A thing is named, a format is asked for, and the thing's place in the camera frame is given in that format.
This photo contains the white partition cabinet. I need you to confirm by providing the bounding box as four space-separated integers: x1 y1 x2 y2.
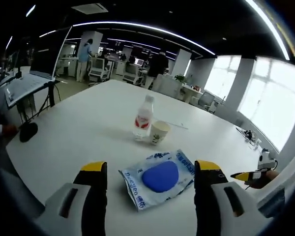
152 73 183 98

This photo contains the grey office chair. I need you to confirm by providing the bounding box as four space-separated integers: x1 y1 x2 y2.
198 91 216 112

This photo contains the cluster of small parts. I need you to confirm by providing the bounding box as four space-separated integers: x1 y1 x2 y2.
236 126 262 150

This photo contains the wet wipes pack blue lid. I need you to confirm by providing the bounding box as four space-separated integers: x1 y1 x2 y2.
118 148 196 212

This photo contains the large window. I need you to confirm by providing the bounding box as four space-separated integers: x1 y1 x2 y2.
204 55 242 102
237 58 295 152

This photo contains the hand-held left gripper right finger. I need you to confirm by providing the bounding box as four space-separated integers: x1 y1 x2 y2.
194 159 259 236

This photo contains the black oval object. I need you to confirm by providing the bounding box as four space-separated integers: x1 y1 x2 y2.
19 122 38 143

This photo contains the clear plastic water bottle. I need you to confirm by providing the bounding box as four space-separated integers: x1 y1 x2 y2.
133 94 155 142

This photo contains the person's right hand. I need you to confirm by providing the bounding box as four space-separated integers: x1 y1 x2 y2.
245 170 280 190

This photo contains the white office desk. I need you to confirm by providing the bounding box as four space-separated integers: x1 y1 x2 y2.
181 85 204 104

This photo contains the white tabletop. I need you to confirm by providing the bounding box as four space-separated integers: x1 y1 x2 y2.
4 80 283 236

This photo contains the black laptop stand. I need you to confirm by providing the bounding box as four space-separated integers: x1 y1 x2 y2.
16 80 62 123

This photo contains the open laptop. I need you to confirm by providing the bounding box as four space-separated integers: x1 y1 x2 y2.
4 26 73 107

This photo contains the ceiling air vent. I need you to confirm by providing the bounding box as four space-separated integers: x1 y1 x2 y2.
71 3 112 13

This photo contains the ceiling light strip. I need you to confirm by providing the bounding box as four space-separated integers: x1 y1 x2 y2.
245 0 291 61

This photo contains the white paper cup green print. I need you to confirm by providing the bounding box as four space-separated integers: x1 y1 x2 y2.
149 120 172 146

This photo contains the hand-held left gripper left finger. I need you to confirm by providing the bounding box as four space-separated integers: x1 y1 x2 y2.
45 161 108 236

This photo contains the white mesh office chair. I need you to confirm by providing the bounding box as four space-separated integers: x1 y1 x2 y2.
122 63 144 86
88 58 111 86

